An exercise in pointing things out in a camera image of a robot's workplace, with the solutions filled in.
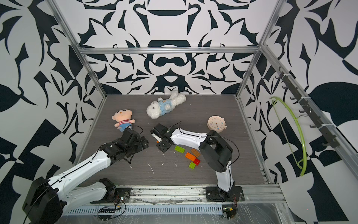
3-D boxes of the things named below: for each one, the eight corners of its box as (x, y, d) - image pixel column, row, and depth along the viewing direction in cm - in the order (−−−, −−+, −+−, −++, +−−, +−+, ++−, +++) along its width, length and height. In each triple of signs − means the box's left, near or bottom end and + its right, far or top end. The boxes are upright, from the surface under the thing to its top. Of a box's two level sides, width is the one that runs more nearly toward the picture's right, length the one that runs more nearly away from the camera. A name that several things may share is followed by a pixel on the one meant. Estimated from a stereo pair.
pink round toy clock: (208, 132, 100) (208, 129, 98) (206, 117, 108) (206, 115, 105) (226, 132, 100) (227, 130, 98) (223, 117, 108) (224, 115, 106)
